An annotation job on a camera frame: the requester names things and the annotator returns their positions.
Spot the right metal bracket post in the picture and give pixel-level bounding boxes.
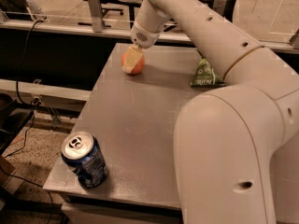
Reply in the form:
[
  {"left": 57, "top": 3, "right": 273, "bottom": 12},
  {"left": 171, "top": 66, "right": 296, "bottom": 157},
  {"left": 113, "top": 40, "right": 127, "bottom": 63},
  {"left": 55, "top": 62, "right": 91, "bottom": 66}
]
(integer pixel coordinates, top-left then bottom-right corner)
[{"left": 213, "top": 0, "right": 227, "bottom": 15}]

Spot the red apple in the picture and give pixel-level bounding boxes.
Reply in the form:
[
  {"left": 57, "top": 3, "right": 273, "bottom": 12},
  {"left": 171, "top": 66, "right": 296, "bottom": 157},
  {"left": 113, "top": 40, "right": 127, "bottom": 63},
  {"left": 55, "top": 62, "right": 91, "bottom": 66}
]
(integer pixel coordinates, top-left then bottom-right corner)
[{"left": 121, "top": 52, "right": 145, "bottom": 75}]

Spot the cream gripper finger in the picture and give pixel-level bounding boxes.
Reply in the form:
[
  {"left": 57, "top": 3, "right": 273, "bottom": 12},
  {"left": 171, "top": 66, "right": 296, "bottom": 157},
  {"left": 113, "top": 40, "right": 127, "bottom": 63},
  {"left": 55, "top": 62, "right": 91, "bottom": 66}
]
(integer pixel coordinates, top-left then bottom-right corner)
[{"left": 121, "top": 45, "right": 143, "bottom": 73}]

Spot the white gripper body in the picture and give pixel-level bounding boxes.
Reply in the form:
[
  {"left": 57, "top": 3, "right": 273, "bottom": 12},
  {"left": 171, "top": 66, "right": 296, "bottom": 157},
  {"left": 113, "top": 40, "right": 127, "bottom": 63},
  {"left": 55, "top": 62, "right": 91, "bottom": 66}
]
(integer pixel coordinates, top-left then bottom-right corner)
[{"left": 130, "top": 21, "right": 163, "bottom": 49}]

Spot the black cable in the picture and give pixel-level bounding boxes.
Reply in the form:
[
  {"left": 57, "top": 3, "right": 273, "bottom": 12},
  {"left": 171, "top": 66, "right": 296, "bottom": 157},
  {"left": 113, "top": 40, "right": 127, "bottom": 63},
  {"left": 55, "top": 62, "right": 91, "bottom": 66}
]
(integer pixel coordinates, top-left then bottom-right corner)
[{"left": 15, "top": 20, "right": 45, "bottom": 105}]

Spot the blue soda can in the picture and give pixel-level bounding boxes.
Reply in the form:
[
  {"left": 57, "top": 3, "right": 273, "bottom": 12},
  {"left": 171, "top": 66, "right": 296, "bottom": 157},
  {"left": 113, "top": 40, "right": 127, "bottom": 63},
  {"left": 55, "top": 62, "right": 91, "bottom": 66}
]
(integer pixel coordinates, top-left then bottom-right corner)
[{"left": 61, "top": 132, "right": 107, "bottom": 188}]

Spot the left metal bracket post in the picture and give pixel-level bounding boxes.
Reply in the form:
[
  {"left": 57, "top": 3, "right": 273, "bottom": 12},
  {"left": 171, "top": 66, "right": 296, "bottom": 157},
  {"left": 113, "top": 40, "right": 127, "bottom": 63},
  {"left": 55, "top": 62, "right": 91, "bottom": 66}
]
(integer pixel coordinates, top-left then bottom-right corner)
[{"left": 88, "top": 0, "right": 105, "bottom": 33}]

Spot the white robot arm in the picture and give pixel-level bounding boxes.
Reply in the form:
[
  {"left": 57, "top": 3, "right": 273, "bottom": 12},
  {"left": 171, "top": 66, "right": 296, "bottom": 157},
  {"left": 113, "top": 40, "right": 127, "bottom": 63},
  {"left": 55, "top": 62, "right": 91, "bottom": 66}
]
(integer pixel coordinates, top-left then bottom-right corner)
[{"left": 128, "top": 0, "right": 299, "bottom": 224}]

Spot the black bin at left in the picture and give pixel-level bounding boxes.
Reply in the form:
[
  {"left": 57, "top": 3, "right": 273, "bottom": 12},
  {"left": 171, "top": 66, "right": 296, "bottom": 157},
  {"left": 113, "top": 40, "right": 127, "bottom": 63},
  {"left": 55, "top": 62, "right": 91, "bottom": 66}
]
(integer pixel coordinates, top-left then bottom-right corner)
[{"left": 0, "top": 93, "right": 34, "bottom": 155}]

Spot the green jalapeno chip bag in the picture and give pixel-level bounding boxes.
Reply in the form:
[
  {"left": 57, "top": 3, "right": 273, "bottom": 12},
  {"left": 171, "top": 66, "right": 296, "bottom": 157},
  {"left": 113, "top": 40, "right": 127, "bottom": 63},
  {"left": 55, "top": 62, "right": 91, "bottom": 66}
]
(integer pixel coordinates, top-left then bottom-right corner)
[{"left": 190, "top": 51, "right": 225, "bottom": 88}]

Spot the metal bracket post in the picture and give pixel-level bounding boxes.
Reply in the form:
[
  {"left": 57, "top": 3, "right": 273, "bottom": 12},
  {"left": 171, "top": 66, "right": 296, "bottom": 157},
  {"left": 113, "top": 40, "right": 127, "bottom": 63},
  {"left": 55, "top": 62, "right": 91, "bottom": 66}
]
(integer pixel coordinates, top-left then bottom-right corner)
[
  {"left": 88, "top": 0, "right": 105, "bottom": 33},
  {"left": 213, "top": 0, "right": 227, "bottom": 15}
]

